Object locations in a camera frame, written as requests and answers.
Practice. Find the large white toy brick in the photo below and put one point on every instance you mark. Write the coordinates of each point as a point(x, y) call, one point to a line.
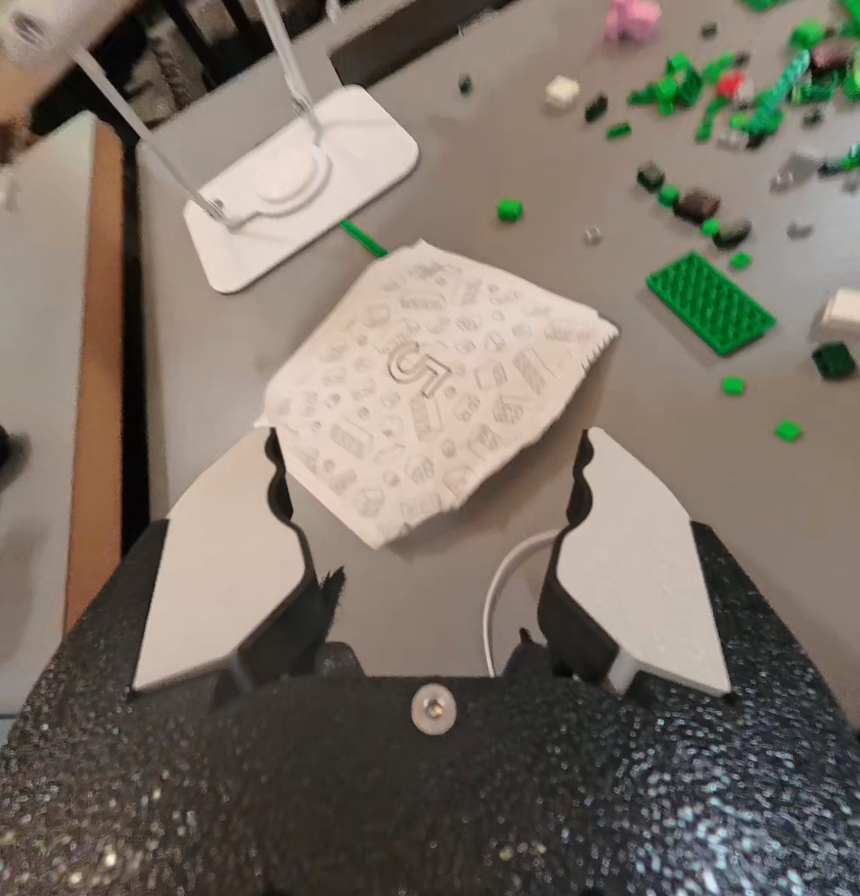
point(850, 311)

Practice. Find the grey desk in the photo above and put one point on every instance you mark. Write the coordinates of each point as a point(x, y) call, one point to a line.
point(682, 525)

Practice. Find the dark green sloped toy brick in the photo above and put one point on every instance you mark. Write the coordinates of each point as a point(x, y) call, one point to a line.
point(834, 360)

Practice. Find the small green toy brick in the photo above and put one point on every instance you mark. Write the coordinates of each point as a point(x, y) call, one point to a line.
point(510, 210)

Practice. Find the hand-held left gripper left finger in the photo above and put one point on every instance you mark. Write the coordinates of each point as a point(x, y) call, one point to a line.
point(220, 581)

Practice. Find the small green toy tile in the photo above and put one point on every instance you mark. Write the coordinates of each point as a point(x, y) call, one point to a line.
point(733, 385)
point(788, 430)

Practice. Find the pile of green toy bricks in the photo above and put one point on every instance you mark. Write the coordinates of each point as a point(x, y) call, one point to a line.
point(682, 84)

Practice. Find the pink toy pig figure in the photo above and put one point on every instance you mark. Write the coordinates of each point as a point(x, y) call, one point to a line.
point(633, 17)

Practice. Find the wood-edged pale desk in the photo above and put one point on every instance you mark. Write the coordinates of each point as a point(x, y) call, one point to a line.
point(31, 350)

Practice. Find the white book stand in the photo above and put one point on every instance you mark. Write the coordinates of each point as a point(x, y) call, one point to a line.
point(290, 182)

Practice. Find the red toy flower piece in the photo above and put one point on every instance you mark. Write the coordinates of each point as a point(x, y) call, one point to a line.
point(731, 82)

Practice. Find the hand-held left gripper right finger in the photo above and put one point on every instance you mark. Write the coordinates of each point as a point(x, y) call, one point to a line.
point(640, 581)

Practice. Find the dark brown toy tile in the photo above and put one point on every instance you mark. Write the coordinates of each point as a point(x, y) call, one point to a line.
point(697, 205)

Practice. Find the small white toy brick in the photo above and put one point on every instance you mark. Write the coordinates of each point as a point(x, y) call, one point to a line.
point(563, 92)

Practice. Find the white printed paper bag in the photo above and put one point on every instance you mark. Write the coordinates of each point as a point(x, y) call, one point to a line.
point(416, 392)

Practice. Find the long narrow green toy plate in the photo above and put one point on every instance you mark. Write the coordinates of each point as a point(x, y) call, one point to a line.
point(363, 238)

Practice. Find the large green toy plate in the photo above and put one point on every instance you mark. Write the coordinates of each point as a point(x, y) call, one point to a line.
point(710, 304)

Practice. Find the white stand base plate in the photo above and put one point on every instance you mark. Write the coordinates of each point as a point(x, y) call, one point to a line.
point(374, 140)

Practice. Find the small grey toy tile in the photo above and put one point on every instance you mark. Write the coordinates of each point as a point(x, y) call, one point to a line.
point(592, 234)

